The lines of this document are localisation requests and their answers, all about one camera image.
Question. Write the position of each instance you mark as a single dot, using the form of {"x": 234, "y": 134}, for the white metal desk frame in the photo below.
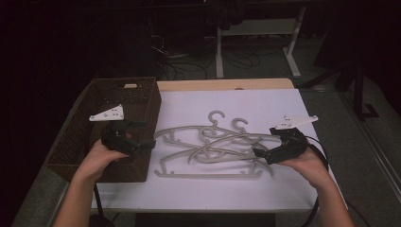
{"x": 219, "y": 63}

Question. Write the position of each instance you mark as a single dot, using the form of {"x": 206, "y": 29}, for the person's right hand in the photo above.
{"x": 310, "y": 168}

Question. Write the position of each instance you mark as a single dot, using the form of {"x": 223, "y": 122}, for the dark hanging cloth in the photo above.
{"x": 225, "y": 14}

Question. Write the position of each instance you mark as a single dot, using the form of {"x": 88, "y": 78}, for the person's left hand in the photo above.
{"x": 94, "y": 160}

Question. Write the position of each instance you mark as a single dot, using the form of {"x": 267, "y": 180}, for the black floor stand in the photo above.
{"x": 357, "y": 91}

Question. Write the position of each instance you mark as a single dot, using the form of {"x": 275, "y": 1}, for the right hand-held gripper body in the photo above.
{"x": 291, "y": 146}

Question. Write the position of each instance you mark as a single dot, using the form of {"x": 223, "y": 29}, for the white table mat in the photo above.
{"x": 252, "y": 101}

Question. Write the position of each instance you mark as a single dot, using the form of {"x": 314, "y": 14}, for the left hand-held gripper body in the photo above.
{"x": 118, "y": 138}

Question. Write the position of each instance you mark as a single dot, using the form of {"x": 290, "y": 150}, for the grey plastic clothes hanger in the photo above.
{"x": 240, "y": 119}
{"x": 208, "y": 175}

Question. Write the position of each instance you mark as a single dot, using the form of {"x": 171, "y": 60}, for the brown woven basket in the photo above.
{"x": 148, "y": 104}

